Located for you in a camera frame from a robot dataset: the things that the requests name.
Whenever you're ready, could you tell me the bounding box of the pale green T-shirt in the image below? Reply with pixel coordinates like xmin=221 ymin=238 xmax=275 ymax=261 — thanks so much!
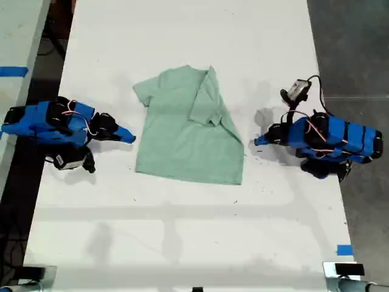
xmin=133 ymin=64 xmax=246 ymax=186

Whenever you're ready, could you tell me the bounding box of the long blue tape strip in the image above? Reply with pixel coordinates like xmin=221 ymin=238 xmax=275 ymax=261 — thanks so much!
xmin=0 ymin=66 xmax=29 ymax=78

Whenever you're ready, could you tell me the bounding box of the pale side table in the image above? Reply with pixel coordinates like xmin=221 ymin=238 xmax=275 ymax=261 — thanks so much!
xmin=0 ymin=0 xmax=52 ymax=197

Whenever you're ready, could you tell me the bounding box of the short blue tape strip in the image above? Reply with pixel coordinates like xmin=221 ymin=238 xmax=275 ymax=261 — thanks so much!
xmin=336 ymin=244 xmax=354 ymax=257

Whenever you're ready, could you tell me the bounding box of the small black box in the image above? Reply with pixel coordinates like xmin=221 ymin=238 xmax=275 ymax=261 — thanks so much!
xmin=21 ymin=266 xmax=46 ymax=281
xmin=334 ymin=263 xmax=365 ymax=276

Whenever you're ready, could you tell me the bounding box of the grey metal tube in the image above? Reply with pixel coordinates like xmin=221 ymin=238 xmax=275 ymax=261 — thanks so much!
xmin=326 ymin=277 xmax=389 ymax=292

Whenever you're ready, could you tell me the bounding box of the black camera stalk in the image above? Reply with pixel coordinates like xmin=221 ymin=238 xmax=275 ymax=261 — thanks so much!
xmin=280 ymin=88 xmax=308 ymax=123
xmin=81 ymin=147 xmax=97 ymax=175

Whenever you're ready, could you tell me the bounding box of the black white camera box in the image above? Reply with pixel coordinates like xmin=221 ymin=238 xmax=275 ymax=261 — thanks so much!
xmin=53 ymin=151 xmax=85 ymax=172
xmin=287 ymin=78 xmax=312 ymax=101

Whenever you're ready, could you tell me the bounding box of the black floor cable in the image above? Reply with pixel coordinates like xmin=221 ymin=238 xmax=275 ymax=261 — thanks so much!
xmin=0 ymin=235 xmax=26 ymax=285
xmin=36 ymin=35 xmax=66 ymax=58

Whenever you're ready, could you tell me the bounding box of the white metal bracket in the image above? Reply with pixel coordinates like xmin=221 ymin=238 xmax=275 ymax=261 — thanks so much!
xmin=322 ymin=261 xmax=366 ymax=279

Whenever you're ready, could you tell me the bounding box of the grey metal bracket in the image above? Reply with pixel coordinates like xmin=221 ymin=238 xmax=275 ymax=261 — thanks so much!
xmin=42 ymin=265 xmax=58 ymax=287

